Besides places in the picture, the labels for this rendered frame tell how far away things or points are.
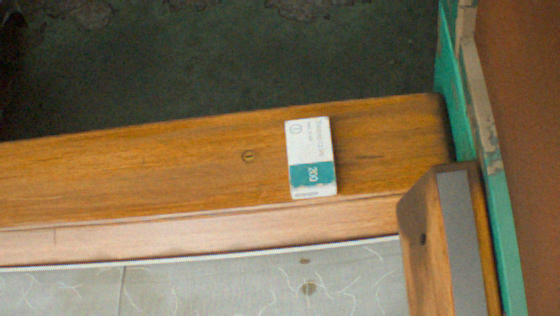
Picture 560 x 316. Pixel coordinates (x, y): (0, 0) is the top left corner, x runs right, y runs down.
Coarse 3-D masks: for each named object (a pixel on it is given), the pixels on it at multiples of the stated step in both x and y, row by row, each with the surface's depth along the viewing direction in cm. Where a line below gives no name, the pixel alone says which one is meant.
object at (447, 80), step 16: (448, 32) 66; (448, 48) 66; (448, 64) 67; (448, 80) 69; (448, 96) 71; (448, 112) 72; (464, 112) 63; (464, 128) 63; (464, 144) 64; (464, 160) 65
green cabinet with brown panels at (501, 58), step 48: (480, 0) 56; (528, 0) 43; (480, 48) 59; (528, 48) 45; (480, 96) 59; (528, 96) 47; (480, 144) 58; (528, 144) 48; (528, 192) 49; (528, 240) 50; (528, 288) 50
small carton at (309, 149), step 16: (288, 128) 69; (304, 128) 69; (320, 128) 69; (288, 144) 69; (304, 144) 68; (320, 144) 68; (288, 160) 68; (304, 160) 68; (320, 160) 68; (304, 176) 67; (320, 176) 67; (304, 192) 68; (320, 192) 68; (336, 192) 68
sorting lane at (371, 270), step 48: (384, 240) 69; (0, 288) 70; (48, 288) 69; (96, 288) 69; (144, 288) 69; (192, 288) 68; (240, 288) 68; (288, 288) 68; (336, 288) 67; (384, 288) 67
